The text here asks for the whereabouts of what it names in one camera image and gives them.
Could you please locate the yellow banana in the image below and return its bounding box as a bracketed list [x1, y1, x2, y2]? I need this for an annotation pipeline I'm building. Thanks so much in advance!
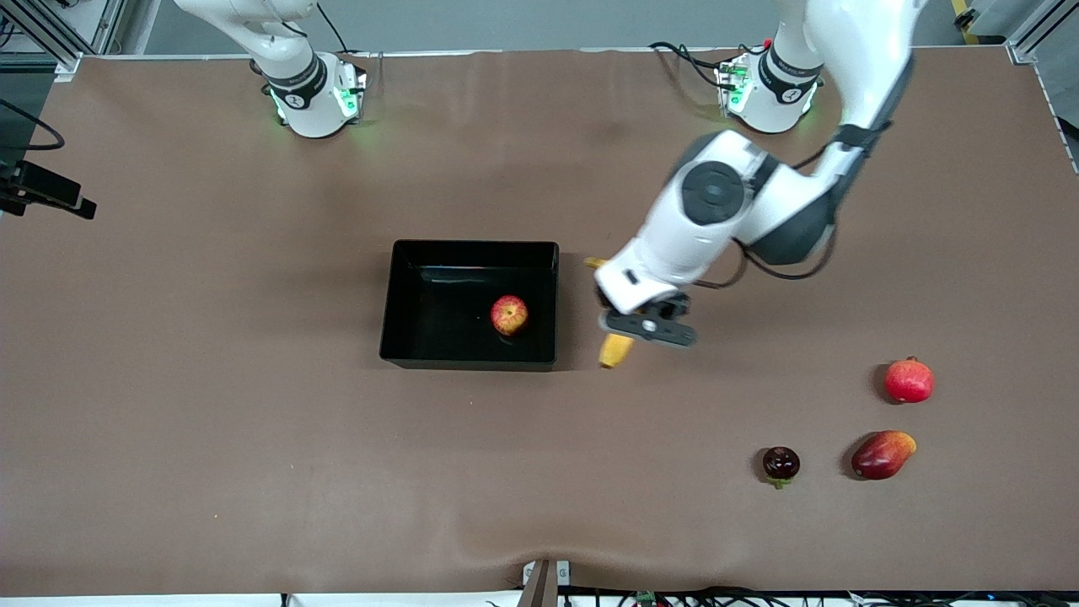
[585, 256, 635, 370]

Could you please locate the red yellow apple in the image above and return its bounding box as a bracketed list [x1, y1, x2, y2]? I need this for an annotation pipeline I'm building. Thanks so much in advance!
[491, 294, 530, 337]

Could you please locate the black plastic box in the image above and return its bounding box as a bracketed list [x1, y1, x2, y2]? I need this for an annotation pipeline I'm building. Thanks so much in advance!
[379, 240, 561, 372]

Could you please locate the dark purple mangosteen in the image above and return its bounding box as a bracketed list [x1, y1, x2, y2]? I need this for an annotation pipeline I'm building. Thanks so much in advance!
[762, 447, 802, 490]

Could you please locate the red pomegranate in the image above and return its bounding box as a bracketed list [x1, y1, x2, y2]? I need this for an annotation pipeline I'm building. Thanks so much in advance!
[883, 356, 936, 405]

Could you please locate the red yellow mango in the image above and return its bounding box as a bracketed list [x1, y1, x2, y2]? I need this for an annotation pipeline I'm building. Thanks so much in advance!
[850, 430, 918, 481]

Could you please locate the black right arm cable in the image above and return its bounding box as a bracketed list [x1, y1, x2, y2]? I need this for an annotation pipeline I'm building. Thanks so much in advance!
[0, 99, 66, 151]

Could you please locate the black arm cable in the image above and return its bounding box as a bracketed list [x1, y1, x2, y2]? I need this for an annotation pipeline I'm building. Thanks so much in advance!
[0, 99, 66, 151]
[700, 126, 844, 289]

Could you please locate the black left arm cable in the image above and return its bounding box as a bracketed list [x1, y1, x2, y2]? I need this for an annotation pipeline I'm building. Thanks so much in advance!
[700, 126, 844, 289]

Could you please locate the aluminium frame profile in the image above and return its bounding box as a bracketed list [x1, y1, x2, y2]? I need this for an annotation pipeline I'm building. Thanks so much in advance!
[1007, 0, 1079, 64]
[0, 0, 127, 81]

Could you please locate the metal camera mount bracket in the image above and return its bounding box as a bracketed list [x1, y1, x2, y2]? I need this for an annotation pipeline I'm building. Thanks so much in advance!
[521, 559, 572, 607]

